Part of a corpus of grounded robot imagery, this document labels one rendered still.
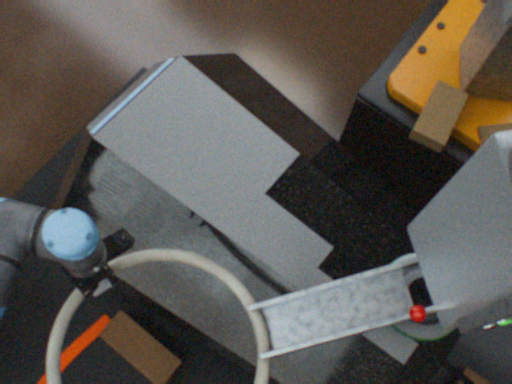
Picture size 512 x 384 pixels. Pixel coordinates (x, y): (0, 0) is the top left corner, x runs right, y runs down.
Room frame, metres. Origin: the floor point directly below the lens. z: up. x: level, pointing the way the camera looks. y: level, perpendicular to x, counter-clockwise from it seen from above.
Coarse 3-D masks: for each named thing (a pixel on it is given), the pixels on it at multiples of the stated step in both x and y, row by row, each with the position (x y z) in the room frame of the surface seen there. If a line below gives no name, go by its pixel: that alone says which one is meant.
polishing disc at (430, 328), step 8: (408, 256) 0.44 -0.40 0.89; (416, 256) 0.44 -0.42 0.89; (408, 272) 0.40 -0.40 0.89; (416, 272) 0.40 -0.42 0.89; (408, 280) 0.38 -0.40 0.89; (424, 320) 0.29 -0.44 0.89; (432, 320) 0.29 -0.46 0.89; (400, 328) 0.26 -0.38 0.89; (408, 328) 0.26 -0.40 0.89; (416, 328) 0.26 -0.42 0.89; (424, 328) 0.27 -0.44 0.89; (432, 328) 0.27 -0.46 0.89; (440, 328) 0.27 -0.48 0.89; (416, 336) 0.25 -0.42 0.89; (424, 336) 0.25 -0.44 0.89; (432, 336) 0.25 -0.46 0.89
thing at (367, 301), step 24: (408, 264) 0.37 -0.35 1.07; (312, 288) 0.30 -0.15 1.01; (336, 288) 0.31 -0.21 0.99; (360, 288) 0.32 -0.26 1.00; (384, 288) 0.32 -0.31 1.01; (264, 312) 0.24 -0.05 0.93; (288, 312) 0.25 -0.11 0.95; (312, 312) 0.25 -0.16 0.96; (336, 312) 0.26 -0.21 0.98; (360, 312) 0.26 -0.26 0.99; (384, 312) 0.27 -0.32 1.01; (408, 312) 0.27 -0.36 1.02; (288, 336) 0.20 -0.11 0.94; (312, 336) 0.20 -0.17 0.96; (336, 336) 0.20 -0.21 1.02
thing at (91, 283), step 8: (64, 272) 0.23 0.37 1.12; (104, 272) 0.26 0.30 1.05; (112, 272) 0.27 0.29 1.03; (72, 280) 0.22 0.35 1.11; (80, 280) 0.23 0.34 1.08; (88, 280) 0.23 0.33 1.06; (96, 280) 0.24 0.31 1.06; (80, 288) 0.22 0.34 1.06; (88, 288) 0.22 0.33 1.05; (96, 288) 0.23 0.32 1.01
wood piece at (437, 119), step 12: (444, 84) 1.02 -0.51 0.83; (432, 96) 0.97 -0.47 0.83; (444, 96) 0.97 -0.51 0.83; (456, 96) 0.98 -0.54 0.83; (468, 96) 0.99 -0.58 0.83; (432, 108) 0.93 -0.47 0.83; (444, 108) 0.93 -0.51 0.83; (456, 108) 0.94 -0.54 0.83; (420, 120) 0.88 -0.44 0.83; (432, 120) 0.88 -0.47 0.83; (444, 120) 0.89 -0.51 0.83; (456, 120) 0.90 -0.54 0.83; (420, 132) 0.84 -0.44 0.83; (432, 132) 0.84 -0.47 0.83; (444, 132) 0.85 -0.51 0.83; (432, 144) 0.82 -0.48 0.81; (444, 144) 0.81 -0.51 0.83
